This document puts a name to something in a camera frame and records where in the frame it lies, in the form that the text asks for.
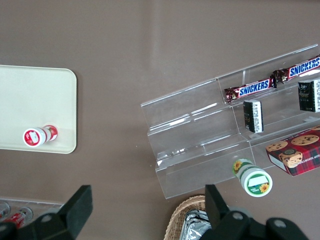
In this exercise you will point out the red strawberry yogurt cup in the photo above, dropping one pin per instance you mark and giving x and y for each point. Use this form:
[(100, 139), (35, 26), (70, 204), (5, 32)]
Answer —
[(32, 137)]

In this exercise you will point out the Snickers chocolate bar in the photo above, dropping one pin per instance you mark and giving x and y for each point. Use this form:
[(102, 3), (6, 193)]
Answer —
[(302, 68), (252, 87)]

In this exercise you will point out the stack of aluminium foil trays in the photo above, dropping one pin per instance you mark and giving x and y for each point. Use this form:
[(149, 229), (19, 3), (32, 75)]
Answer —
[(195, 227)]

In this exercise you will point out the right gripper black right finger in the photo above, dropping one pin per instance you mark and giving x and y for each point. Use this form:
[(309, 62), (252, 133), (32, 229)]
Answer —
[(217, 210)]

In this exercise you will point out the small black chocolate box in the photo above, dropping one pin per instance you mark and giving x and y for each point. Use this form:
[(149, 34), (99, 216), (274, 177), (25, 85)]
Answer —
[(252, 117), (307, 96)]

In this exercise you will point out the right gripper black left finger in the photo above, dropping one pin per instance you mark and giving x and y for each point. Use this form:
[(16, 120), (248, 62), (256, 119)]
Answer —
[(75, 210)]

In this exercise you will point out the clear acrylic stepped display stand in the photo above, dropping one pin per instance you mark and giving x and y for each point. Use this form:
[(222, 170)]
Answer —
[(195, 130)]

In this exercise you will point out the beige plastic serving tray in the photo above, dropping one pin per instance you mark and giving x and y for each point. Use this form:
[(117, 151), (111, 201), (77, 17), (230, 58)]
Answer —
[(37, 100)]

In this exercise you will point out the clear acrylic bottle rack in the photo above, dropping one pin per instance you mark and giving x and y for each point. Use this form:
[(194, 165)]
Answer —
[(50, 205)]

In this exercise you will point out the green sunflower yogurt cup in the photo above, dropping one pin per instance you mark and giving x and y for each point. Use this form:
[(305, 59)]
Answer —
[(257, 183)]

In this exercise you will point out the red tartan cookie box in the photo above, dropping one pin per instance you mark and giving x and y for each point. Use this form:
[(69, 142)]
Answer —
[(300, 155)]

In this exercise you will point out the light oval wicker basket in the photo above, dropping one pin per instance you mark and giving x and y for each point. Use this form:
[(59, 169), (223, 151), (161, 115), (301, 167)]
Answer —
[(177, 217)]

